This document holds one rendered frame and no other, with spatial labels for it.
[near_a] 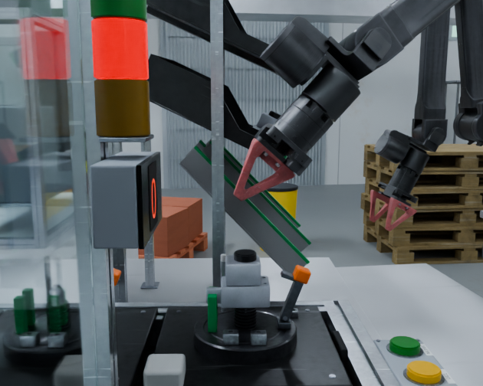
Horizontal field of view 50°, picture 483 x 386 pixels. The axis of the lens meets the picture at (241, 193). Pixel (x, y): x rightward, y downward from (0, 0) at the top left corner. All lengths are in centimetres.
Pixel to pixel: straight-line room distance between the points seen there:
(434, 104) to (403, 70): 754
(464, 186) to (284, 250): 370
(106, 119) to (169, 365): 31
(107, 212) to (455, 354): 73
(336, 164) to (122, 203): 811
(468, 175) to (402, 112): 443
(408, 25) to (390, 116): 804
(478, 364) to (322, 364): 38
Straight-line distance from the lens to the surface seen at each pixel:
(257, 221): 91
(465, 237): 463
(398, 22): 74
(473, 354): 103
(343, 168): 856
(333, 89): 66
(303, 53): 65
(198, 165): 91
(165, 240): 395
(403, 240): 443
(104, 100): 47
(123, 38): 47
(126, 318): 83
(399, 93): 884
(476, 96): 139
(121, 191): 44
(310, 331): 77
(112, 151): 89
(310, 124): 65
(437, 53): 135
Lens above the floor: 129
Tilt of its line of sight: 10 degrees down
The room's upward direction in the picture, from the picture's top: straight up
